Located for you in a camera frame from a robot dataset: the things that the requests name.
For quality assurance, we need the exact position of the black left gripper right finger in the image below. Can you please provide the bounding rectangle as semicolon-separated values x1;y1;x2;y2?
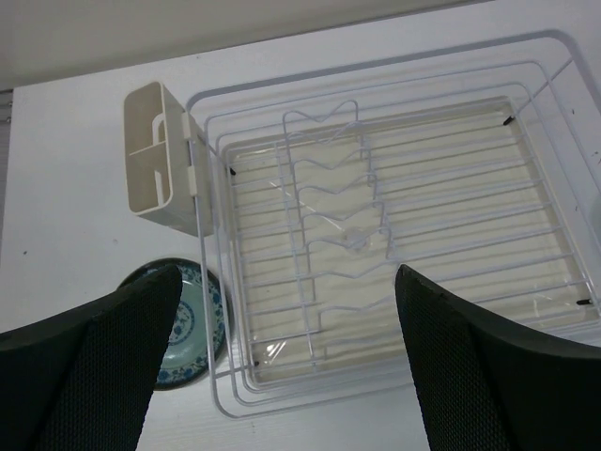
394;265;600;450

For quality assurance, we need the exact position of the beige cutlery holder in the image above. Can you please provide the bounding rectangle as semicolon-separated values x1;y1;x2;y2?
123;82;214;237

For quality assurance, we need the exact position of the beige drip tray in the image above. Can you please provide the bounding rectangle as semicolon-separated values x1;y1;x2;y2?
223;97;600;387

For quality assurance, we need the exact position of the white wire dish rack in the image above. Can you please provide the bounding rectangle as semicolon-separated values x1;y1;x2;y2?
186;32;600;419

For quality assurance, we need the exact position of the teal blue floral plate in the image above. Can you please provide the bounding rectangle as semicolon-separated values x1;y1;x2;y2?
121;258;229;391

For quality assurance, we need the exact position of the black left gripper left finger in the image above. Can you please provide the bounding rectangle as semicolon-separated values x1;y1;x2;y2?
1;265;182;450

